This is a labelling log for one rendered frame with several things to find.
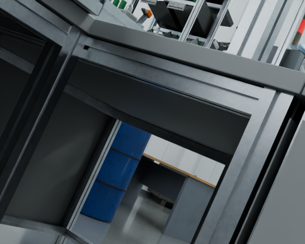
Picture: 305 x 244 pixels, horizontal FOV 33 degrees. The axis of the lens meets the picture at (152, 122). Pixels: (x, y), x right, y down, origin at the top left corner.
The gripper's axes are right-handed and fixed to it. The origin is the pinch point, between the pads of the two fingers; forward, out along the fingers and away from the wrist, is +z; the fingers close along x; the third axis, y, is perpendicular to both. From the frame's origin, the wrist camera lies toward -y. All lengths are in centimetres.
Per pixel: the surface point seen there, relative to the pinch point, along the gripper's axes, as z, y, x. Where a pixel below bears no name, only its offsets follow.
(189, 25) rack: 31.8, -7.5, -10.8
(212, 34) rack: 14.8, -4.3, -7.7
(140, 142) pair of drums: -107, 106, 178
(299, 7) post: 13, -18, -47
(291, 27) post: 16, -11, -47
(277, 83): 116, -5, -116
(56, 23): 129, -9, -79
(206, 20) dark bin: 16.0, -9.8, -4.8
